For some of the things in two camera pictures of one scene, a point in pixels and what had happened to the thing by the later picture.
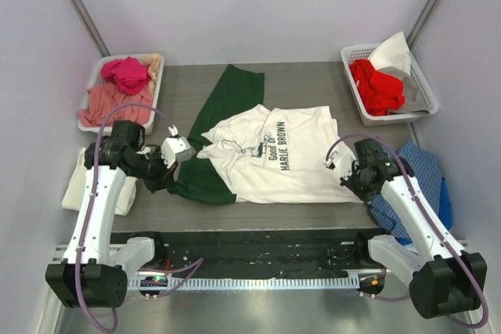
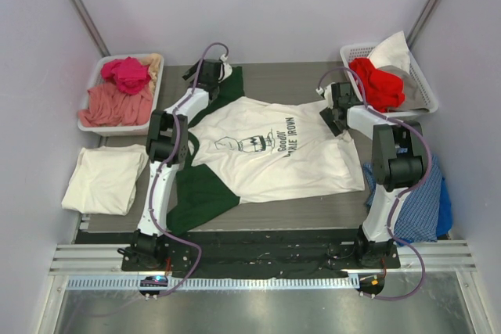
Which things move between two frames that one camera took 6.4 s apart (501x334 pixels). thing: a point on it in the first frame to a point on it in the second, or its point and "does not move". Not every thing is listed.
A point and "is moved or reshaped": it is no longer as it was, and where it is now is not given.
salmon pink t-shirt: (103, 98) does not move
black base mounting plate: (308, 251) does not move
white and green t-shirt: (246, 152) is moved or reshaped
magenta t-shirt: (128, 74) does not move
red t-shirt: (380, 93) does not move
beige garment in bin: (153, 64) does not move
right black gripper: (350, 181) to (334, 120)
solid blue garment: (445, 206) does not move
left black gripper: (157, 177) to (196, 70)
